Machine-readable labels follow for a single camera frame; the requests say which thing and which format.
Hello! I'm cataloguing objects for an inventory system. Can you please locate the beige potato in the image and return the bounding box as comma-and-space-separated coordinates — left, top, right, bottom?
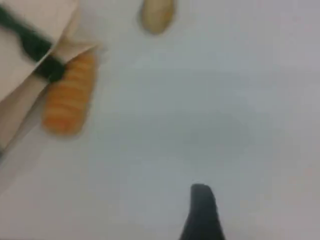
138, 0, 176, 35

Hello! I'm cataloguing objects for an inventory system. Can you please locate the ridged golden bread loaf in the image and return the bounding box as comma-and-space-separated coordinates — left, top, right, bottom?
41, 52, 97, 137

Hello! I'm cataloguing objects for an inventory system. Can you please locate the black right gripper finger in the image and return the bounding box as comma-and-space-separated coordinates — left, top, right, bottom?
177, 183, 226, 240

